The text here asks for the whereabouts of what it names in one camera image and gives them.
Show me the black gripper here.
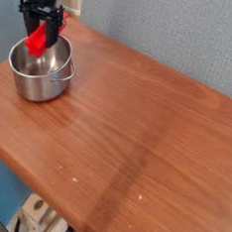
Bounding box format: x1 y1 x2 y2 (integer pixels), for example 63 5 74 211
19 0 63 49

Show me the red plastic block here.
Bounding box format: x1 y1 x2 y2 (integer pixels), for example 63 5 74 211
24 12 68 58

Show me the stainless steel pot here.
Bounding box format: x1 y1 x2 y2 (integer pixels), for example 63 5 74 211
8 36 76 102

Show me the wooden frame under table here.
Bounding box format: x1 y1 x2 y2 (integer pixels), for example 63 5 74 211
7 193 67 232

